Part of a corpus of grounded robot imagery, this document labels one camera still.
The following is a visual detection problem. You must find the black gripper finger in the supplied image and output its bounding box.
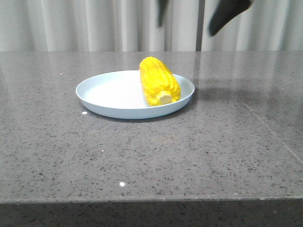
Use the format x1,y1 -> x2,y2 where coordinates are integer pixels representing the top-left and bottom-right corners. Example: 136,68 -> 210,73
208,0 -> 253,36
157,0 -> 169,27

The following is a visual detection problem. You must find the yellow corn cob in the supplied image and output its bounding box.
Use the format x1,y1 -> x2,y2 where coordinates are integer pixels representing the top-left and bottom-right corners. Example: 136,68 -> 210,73
139,56 -> 181,106

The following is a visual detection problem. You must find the light blue round plate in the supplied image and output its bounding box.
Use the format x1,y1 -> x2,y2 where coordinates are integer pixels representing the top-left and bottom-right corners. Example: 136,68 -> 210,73
76,70 -> 195,120

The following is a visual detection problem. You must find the white pleated curtain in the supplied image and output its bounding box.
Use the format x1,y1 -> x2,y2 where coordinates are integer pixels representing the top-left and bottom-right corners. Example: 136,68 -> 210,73
0,0 -> 303,52

